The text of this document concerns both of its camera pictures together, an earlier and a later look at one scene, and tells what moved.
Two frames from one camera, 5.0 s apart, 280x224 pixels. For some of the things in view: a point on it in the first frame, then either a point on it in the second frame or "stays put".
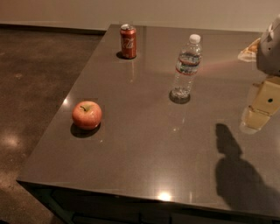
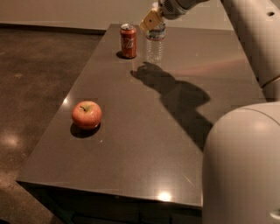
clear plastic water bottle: (187, 66) -> (154, 43)
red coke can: (128, 40) stays put
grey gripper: (269, 53) -> (171, 9)
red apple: (87, 115) stays put
